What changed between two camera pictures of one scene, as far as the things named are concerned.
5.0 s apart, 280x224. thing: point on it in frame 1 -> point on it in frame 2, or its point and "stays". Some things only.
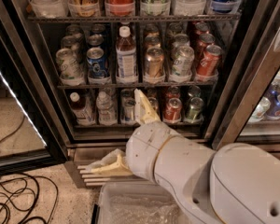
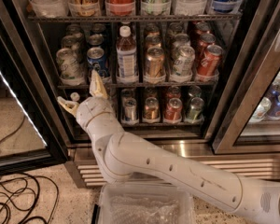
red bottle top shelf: (119, 0) stays
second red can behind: (204, 39) stays
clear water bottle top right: (190, 0) stays
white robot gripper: (145, 148) -> (91, 108)
